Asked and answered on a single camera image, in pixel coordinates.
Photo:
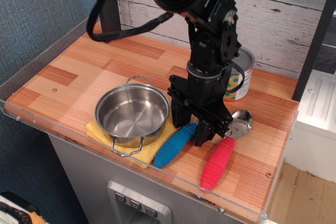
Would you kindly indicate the red handled metal spoon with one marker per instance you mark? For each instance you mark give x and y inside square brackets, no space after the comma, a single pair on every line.
[215,167]

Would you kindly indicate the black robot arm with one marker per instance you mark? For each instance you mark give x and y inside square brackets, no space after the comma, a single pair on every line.
[214,46]

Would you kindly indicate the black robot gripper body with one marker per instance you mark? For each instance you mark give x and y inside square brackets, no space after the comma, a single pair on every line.
[206,100]

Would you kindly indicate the grey toy fridge cabinet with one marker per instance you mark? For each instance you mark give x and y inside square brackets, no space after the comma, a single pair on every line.
[89,172]

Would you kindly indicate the yellow folded cloth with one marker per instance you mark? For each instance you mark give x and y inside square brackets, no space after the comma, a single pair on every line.
[148,152]

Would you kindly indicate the orange plush object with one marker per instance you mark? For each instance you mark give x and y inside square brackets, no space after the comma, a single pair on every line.
[36,219]

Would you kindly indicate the black vertical post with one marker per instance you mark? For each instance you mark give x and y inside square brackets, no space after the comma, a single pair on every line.
[109,17]

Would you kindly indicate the blue handled metal fork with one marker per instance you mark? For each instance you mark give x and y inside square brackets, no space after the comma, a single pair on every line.
[174,145]

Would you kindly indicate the stainless steel pot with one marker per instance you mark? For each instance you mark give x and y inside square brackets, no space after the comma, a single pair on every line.
[133,114]

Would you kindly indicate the silver dispenser button panel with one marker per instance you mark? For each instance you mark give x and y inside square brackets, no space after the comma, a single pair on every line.
[130,206]

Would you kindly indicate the green orange patterned tin can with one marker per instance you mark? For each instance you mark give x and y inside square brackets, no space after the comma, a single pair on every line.
[246,61]

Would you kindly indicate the dark right vertical post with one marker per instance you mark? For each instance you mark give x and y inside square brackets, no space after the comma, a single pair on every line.
[312,54]

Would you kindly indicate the black white corner object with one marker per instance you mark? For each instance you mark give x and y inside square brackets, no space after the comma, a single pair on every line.
[15,209]

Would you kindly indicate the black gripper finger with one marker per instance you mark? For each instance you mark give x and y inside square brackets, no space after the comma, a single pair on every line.
[204,132]
[181,112]

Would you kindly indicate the white toy sink unit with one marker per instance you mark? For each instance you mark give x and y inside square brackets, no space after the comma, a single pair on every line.
[311,145]

